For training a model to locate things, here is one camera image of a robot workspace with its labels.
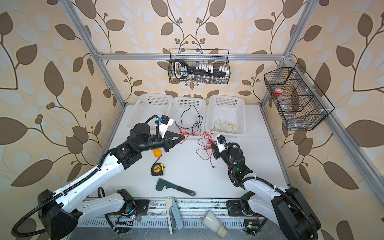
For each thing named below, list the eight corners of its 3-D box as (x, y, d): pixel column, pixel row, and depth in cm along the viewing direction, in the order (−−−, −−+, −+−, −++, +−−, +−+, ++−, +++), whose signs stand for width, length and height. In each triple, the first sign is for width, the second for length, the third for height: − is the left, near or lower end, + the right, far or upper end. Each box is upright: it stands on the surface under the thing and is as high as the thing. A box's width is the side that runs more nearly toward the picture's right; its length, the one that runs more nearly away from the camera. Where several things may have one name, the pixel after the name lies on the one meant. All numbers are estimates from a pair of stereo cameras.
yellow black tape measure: (152, 175, 87) (150, 173, 84) (154, 165, 91) (152, 163, 88) (164, 175, 87) (163, 173, 84) (165, 165, 91) (164, 163, 88)
